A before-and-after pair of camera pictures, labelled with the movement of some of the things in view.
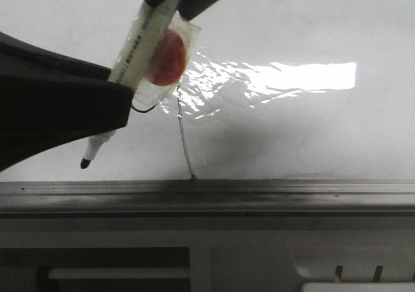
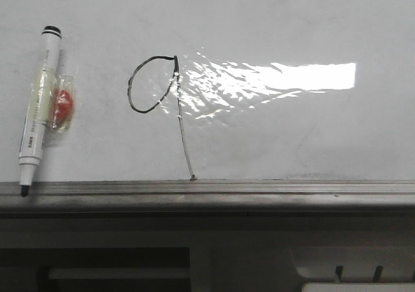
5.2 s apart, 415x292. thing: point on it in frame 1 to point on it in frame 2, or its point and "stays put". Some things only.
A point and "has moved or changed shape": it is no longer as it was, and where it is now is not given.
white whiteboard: [288, 80] stays put
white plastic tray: [358, 287] stays put
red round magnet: [168, 59] has moved or changed shape
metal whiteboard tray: [208, 198] stays put
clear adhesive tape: [155, 52] has moved or changed shape
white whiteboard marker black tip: [137, 52] has moved or changed shape
